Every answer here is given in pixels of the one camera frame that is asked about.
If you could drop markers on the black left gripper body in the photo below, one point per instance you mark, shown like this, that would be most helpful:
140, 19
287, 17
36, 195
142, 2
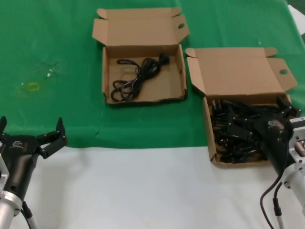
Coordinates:
21, 152

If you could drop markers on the empty-start cardboard box torn rim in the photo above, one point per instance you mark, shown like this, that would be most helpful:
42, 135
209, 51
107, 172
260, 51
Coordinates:
166, 81

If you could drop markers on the silver right wrist bracket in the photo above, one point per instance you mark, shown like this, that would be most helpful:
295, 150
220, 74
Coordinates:
297, 148

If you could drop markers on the white tape scraps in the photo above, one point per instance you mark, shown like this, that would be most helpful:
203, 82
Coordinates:
49, 75

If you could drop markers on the yellow tape square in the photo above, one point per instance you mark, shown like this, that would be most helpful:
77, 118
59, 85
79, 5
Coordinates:
33, 87

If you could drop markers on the silver wrist bracket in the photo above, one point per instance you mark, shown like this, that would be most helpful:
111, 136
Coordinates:
3, 171
297, 148

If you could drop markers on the green table cloth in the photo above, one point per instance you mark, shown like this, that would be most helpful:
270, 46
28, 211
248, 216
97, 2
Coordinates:
59, 35

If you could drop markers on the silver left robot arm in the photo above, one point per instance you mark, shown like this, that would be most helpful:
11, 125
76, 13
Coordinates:
8, 210

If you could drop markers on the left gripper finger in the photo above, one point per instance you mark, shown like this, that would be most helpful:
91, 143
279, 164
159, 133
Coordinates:
3, 125
56, 140

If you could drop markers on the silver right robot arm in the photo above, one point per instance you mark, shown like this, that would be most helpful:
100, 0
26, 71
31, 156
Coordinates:
296, 183

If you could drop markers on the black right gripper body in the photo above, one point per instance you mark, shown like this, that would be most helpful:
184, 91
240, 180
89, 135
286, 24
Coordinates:
274, 140

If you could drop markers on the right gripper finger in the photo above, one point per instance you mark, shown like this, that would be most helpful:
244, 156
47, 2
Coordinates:
290, 111
241, 128

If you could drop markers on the silver left wrist bracket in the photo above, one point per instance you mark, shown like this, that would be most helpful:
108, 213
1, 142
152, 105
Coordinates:
3, 171

